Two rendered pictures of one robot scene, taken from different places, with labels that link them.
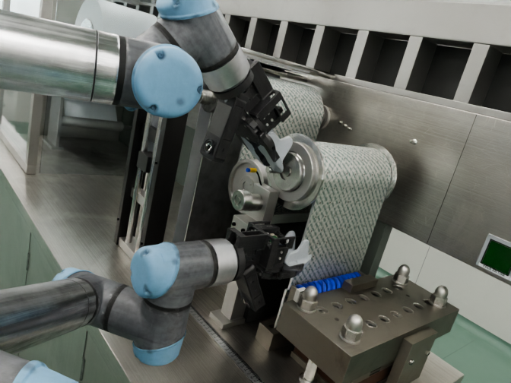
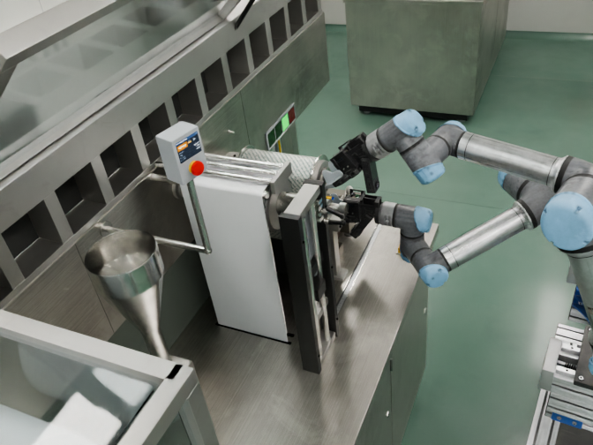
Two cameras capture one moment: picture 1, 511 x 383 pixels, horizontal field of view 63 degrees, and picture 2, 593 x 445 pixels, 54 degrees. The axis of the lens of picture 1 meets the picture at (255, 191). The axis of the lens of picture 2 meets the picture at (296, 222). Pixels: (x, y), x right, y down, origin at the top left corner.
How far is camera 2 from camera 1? 2.05 m
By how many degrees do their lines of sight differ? 94
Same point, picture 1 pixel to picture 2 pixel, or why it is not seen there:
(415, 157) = (232, 139)
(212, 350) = (368, 266)
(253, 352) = (351, 254)
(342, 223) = not seen: hidden behind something
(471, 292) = not seen: outside the picture
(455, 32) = (213, 56)
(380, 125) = (212, 143)
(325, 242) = not seen: hidden behind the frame
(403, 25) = (189, 74)
